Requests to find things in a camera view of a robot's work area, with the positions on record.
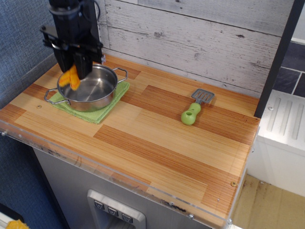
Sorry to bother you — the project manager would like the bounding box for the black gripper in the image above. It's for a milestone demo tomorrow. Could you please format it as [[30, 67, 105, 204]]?
[[40, 0, 92, 80]]

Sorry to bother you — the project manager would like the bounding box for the orange plush toy fish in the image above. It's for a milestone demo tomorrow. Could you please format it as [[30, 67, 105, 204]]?
[[58, 64, 81, 91]]

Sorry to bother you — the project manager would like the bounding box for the stainless steel pot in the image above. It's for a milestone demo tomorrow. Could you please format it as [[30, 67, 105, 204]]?
[[44, 64, 128, 112]]

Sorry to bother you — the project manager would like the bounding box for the green folded cloth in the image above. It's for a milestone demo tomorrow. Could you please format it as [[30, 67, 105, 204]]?
[[50, 82, 130, 124]]

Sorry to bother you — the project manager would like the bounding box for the clear acrylic edge guard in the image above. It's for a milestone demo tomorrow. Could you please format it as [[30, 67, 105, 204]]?
[[0, 118, 246, 229]]

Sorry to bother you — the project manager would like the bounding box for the green grey toy spatula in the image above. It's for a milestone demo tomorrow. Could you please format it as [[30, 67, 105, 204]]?
[[181, 88, 215, 125]]

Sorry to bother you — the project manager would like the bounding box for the grey dispenser button panel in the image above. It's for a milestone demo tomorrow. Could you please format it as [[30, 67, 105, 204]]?
[[87, 189, 146, 229]]

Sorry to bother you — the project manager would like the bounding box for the yellow object bottom left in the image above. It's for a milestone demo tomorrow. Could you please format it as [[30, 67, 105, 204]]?
[[5, 220, 29, 229]]

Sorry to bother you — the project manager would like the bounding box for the white ridged side counter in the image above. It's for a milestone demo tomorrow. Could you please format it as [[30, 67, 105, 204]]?
[[257, 90, 305, 156]]

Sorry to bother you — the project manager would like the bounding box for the dark right cabinet post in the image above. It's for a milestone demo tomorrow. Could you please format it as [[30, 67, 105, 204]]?
[[254, 0, 305, 118]]

